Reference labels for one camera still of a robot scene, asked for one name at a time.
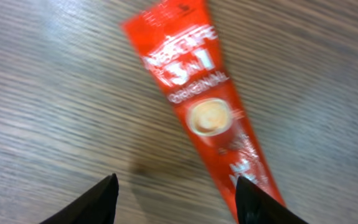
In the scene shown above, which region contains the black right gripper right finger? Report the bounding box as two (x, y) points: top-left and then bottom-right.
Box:
(235, 176), (308, 224)

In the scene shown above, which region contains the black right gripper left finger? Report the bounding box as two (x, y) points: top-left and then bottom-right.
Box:
(40, 174), (119, 224)

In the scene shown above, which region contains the red coffee stick sachet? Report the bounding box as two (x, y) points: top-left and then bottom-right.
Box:
(123, 0), (284, 214)

